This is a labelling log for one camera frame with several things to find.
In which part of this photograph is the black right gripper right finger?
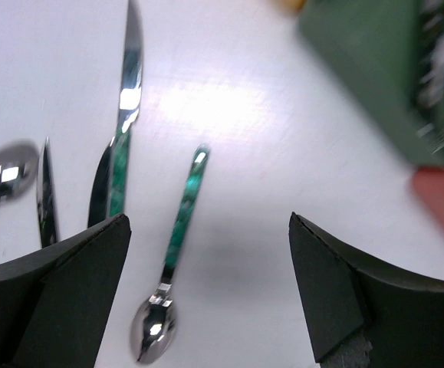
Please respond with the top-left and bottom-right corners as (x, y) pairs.
(289, 214), (444, 367)

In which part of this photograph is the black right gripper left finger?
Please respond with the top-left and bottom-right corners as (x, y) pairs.
(0, 214), (131, 367)

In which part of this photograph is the green square bin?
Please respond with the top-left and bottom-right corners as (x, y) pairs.
(299, 1), (444, 168)

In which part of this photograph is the knife with black patterned handle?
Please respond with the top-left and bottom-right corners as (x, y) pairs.
(36, 136), (59, 248)

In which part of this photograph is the spoon with green handle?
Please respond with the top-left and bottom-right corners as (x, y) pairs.
(130, 145), (210, 365)

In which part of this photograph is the knife with pink handle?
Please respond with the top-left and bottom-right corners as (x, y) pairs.
(87, 138), (114, 228)

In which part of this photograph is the spoon with pink handle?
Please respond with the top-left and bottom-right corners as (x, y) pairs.
(0, 140), (39, 203)

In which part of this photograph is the knife with green handle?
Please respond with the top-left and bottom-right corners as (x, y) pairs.
(107, 1), (143, 216)

